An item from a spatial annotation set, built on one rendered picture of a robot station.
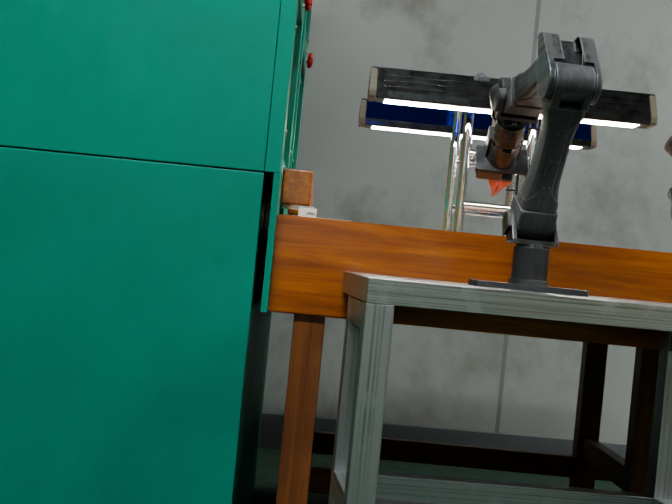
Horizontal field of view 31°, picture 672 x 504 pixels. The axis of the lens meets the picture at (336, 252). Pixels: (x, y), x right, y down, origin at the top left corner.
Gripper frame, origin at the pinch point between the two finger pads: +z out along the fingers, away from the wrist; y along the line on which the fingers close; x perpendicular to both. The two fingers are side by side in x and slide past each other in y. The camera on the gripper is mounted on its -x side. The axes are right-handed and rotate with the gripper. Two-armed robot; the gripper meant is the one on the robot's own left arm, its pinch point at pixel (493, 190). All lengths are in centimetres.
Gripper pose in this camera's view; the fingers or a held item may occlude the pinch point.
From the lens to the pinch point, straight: 246.8
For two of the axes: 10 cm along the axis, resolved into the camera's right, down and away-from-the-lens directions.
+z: -0.8, 6.4, 7.6
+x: -0.6, 7.6, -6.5
